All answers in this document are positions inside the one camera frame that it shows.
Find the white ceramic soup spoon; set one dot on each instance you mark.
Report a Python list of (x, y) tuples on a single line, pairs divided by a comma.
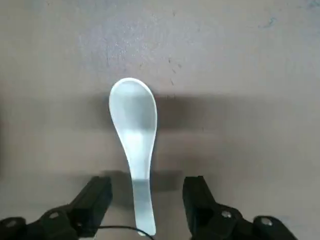
[(133, 112)]

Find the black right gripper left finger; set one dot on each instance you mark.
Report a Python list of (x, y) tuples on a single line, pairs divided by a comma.
[(85, 207)]

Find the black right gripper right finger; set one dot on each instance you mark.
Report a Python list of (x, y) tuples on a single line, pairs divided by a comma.
[(202, 212)]

